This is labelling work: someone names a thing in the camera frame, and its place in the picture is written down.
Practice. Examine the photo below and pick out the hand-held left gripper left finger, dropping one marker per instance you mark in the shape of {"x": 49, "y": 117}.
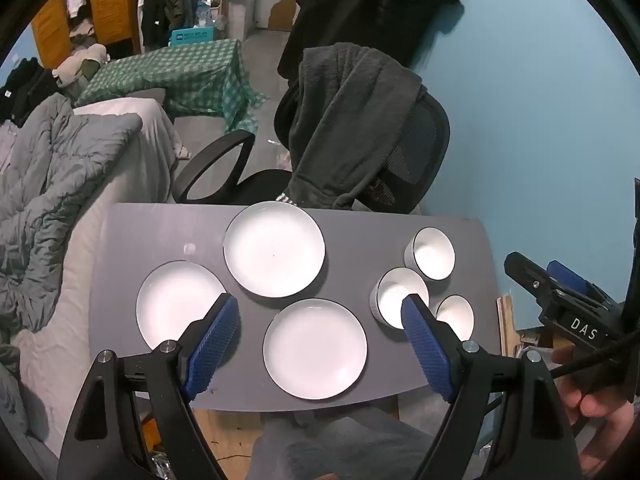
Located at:
{"x": 215, "y": 345}

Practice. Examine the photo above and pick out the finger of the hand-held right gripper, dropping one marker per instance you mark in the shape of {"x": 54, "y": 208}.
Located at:
{"x": 562, "y": 272}
{"x": 525, "y": 270}

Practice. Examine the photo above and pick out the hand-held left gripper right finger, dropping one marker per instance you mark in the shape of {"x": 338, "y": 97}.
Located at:
{"x": 425, "y": 355}

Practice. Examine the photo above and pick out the white bowl black rim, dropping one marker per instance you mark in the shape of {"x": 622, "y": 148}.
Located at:
{"x": 395, "y": 295}
{"x": 457, "y": 317}
{"x": 434, "y": 257}

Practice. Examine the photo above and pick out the white plate black rim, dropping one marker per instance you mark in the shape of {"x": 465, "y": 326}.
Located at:
{"x": 170, "y": 305}
{"x": 315, "y": 349}
{"x": 274, "y": 250}

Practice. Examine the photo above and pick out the person's right hand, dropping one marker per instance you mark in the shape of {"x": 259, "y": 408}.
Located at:
{"x": 600, "y": 407}

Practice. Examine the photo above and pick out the black mesh office chair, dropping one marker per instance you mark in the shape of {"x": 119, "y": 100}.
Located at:
{"x": 425, "y": 135}

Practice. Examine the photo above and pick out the white bed sheet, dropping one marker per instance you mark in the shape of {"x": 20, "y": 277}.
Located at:
{"x": 145, "y": 160}

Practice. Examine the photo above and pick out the grey quilted duvet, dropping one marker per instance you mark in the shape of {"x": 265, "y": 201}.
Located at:
{"x": 50, "y": 185}

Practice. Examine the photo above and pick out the dark grey hoodie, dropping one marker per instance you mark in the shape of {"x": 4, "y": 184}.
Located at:
{"x": 350, "y": 120}

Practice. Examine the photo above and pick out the green checkered tablecloth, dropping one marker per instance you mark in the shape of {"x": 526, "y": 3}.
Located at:
{"x": 190, "y": 70}

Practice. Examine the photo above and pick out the black hanging jacket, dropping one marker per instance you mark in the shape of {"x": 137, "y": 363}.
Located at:
{"x": 370, "y": 5}

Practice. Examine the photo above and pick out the teal plastic crate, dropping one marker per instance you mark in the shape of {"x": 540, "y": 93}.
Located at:
{"x": 192, "y": 36}

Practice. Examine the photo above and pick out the beige clothes pile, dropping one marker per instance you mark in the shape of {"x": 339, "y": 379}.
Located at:
{"x": 80, "y": 62}

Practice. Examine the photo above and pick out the black clothes pile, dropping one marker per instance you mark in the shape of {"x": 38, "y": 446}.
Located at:
{"x": 25, "y": 90}

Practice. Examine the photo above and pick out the clear water bottle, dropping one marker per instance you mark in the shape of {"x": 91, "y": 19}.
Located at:
{"x": 202, "y": 12}

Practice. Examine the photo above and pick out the brown cardboard sheet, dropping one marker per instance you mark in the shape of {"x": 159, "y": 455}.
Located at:
{"x": 282, "y": 12}

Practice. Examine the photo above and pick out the dark hanging coats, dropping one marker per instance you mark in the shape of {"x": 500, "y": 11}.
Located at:
{"x": 160, "y": 5}

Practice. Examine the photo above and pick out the wooden louvred wardrobe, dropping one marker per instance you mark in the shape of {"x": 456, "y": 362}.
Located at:
{"x": 107, "y": 5}

